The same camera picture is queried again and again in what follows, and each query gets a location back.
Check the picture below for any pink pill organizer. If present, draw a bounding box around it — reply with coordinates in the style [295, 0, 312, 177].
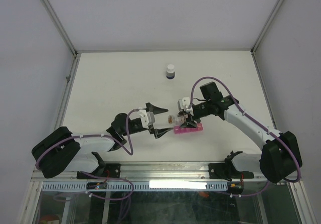
[173, 123, 203, 134]

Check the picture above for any clear pill bottle orange cap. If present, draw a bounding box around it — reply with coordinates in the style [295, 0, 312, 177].
[168, 115, 186, 126]

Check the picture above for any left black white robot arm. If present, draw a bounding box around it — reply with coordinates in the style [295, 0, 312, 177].
[32, 102, 172, 179]

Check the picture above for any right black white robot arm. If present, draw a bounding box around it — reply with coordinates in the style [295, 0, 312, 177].
[178, 82, 302, 183]

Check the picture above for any white capped blue bottle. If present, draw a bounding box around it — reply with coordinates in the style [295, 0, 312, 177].
[166, 64, 176, 79]

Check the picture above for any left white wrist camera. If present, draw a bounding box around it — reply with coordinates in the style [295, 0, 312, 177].
[138, 108, 155, 129]

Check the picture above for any aluminium mounting rail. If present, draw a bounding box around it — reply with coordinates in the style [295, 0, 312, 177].
[31, 160, 301, 182]

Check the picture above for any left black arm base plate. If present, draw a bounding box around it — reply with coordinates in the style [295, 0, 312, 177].
[89, 163, 121, 178]

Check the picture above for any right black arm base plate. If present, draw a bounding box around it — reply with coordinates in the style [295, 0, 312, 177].
[208, 163, 254, 181]

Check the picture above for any grey slotted cable duct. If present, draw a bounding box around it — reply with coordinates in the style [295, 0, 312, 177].
[42, 180, 228, 192]

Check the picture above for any right aluminium frame post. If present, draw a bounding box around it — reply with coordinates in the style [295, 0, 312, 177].
[250, 0, 286, 55]

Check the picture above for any aluminium frame post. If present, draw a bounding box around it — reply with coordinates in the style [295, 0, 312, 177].
[250, 0, 286, 55]
[31, 0, 81, 59]

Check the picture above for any left aluminium frame post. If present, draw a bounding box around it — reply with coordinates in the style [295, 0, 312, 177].
[31, 0, 81, 59]

